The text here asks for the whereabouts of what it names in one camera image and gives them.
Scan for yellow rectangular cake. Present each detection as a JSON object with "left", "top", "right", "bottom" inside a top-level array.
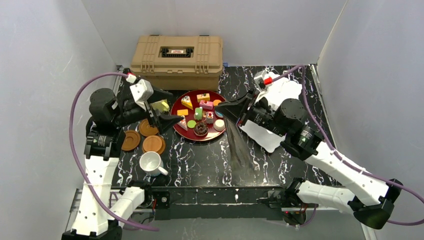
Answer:
[{"left": 196, "top": 93, "right": 211, "bottom": 103}]

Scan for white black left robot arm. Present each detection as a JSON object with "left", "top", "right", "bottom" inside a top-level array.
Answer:
[{"left": 62, "top": 84, "right": 180, "bottom": 240}]

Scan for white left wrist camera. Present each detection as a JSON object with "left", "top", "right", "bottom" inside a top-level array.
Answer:
[{"left": 126, "top": 73, "right": 154, "bottom": 111}]

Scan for brown wooden coaster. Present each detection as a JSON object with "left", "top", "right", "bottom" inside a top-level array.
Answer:
[{"left": 138, "top": 119, "right": 159, "bottom": 137}]

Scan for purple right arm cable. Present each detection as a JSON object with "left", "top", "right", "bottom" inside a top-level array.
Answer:
[{"left": 264, "top": 64, "right": 424, "bottom": 227}]

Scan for orange square cake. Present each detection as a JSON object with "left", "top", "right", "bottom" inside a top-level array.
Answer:
[{"left": 177, "top": 109, "right": 189, "bottom": 116}]

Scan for white triangular cake slice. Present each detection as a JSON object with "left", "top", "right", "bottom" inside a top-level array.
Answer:
[{"left": 177, "top": 116, "right": 188, "bottom": 131}]

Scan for light wooden coaster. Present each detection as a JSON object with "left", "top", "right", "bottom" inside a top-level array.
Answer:
[{"left": 142, "top": 135, "right": 166, "bottom": 155}]

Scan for white three-tier cake stand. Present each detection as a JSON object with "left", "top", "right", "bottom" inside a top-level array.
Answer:
[{"left": 240, "top": 77, "right": 302, "bottom": 153}]

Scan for tan plastic toolbox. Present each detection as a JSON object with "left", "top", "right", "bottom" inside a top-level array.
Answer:
[{"left": 129, "top": 35, "right": 224, "bottom": 92}]

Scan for chocolate donut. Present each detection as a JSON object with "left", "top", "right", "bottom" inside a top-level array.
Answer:
[{"left": 193, "top": 122, "right": 209, "bottom": 137}]

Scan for round red tray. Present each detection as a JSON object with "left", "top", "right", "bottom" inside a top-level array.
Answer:
[{"left": 170, "top": 89, "right": 226, "bottom": 142}]

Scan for pink rectangular cake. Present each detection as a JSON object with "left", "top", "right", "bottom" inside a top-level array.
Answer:
[{"left": 199, "top": 100, "right": 214, "bottom": 110}]

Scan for pale yellow mug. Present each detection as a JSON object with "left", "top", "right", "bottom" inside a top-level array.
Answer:
[{"left": 150, "top": 99, "right": 170, "bottom": 113}]

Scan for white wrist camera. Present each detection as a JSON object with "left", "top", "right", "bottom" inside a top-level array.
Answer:
[
  {"left": 126, "top": 73, "right": 154, "bottom": 111},
  {"left": 253, "top": 70, "right": 273, "bottom": 91}
]

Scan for green round macaron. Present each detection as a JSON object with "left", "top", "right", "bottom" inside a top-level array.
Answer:
[{"left": 187, "top": 120, "right": 197, "bottom": 129}]

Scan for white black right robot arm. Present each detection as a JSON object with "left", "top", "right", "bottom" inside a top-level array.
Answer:
[{"left": 216, "top": 90, "right": 401, "bottom": 230}]

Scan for dark brown coaster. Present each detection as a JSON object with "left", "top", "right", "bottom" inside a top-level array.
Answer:
[{"left": 121, "top": 130, "right": 141, "bottom": 152}]

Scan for blue frosted donut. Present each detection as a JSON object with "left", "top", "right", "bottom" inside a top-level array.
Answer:
[{"left": 215, "top": 110, "right": 224, "bottom": 119}]

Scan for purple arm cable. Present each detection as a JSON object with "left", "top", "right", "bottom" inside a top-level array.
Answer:
[
  {"left": 264, "top": 64, "right": 424, "bottom": 227},
  {"left": 68, "top": 72, "right": 160, "bottom": 232}
]

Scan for black tongs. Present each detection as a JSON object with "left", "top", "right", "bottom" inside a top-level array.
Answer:
[{"left": 224, "top": 118, "right": 255, "bottom": 174}]

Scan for white mug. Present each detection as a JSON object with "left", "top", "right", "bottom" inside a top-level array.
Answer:
[{"left": 139, "top": 151, "right": 169, "bottom": 177}]

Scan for white round cake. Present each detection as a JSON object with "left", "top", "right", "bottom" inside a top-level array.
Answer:
[{"left": 213, "top": 119, "right": 226, "bottom": 132}]

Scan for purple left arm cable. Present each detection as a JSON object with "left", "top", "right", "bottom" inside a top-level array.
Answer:
[{"left": 68, "top": 72, "right": 160, "bottom": 232}]

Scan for orange round cookie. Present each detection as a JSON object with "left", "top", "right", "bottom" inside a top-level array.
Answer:
[{"left": 213, "top": 99, "right": 222, "bottom": 107}]

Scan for yellow triangular cake slice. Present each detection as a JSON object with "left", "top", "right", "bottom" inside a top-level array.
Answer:
[{"left": 181, "top": 95, "right": 194, "bottom": 110}]

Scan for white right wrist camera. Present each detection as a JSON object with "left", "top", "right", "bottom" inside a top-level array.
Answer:
[{"left": 253, "top": 70, "right": 273, "bottom": 91}]

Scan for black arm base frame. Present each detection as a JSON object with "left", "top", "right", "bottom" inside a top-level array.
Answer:
[{"left": 134, "top": 186, "right": 317, "bottom": 225}]

